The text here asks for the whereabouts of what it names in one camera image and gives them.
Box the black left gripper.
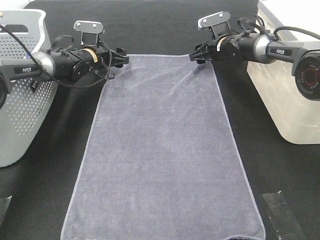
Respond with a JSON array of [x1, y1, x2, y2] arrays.
[[96, 46, 129, 69]]

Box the clear tape strip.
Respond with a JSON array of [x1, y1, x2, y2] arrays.
[[260, 190, 307, 240], [0, 195, 12, 225]]

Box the clear tape strip left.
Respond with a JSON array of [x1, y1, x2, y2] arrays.
[[0, 195, 12, 225]]

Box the grey purple towel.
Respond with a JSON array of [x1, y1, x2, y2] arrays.
[[60, 54, 266, 240]]

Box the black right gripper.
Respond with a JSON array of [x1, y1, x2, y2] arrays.
[[189, 38, 220, 65]]

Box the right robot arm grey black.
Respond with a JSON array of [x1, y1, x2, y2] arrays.
[[189, 26, 320, 101]]

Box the clear tape strip right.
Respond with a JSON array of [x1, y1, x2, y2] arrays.
[[260, 190, 307, 240]]

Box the white storage bin grey rim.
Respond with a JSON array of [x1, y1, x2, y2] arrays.
[[247, 0, 320, 145]]

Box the grey perforated laundry basket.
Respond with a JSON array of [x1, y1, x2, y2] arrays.
[[0, 9, 58, 167]]

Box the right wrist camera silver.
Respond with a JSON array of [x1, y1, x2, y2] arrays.
[[197, 11, 232, 39]]

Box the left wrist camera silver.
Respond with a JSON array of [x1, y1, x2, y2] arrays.
[[73, 20, 104, 46]]

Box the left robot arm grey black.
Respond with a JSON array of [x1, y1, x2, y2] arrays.
[[0, 44, 129, 107]]

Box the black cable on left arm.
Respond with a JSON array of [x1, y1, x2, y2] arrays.
[[0, 23, 116, 89]]

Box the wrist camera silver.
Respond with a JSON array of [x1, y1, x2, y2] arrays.
[[73, 20, 104, 46], [197, 11, 232, 39]]

